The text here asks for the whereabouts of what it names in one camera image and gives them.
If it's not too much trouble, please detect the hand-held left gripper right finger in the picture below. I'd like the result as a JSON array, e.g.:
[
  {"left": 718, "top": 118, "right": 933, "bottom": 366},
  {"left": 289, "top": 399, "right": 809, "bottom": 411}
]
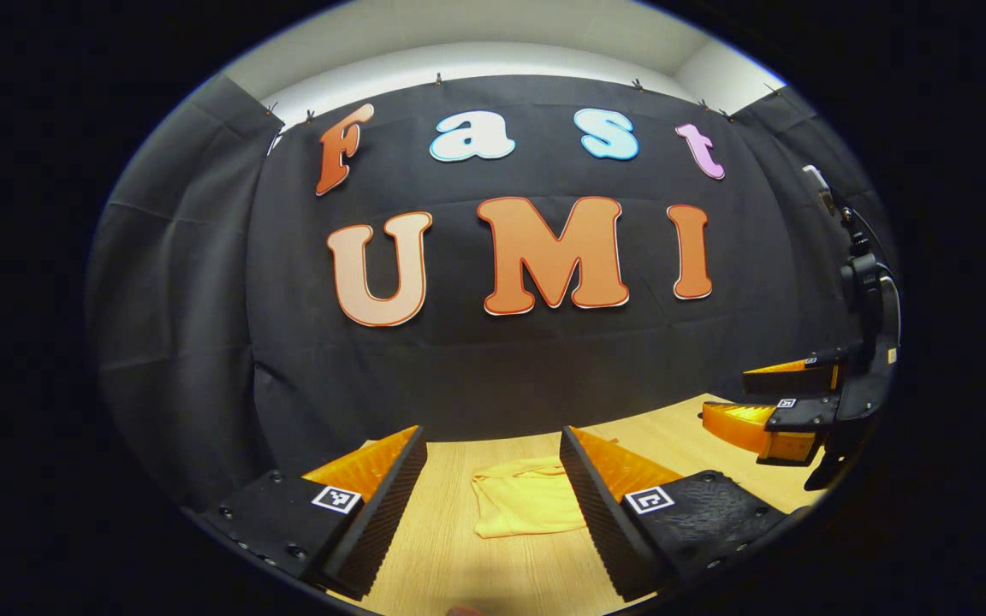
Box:
[{"left": 559, "top": 425, "right": 806, "bottom": 602}]

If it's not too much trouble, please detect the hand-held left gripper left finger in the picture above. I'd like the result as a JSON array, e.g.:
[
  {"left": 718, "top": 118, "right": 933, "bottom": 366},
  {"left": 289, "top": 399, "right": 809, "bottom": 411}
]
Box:
[{"left": 198, "top": 425, "right": 430, "bottom": 601}]

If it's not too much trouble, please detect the orange T-shirt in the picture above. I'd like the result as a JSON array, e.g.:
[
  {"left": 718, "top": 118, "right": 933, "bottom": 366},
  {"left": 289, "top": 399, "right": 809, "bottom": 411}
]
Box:
[{"left": 470, "top": 456, "right": 588, "bottom": 540}]

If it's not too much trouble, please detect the black backdrop cloth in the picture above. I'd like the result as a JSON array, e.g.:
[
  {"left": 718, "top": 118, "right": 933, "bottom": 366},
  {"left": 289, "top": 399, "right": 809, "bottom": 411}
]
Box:
[{"left": 86, "top": 73, "right": 900, "bottom": 514}]

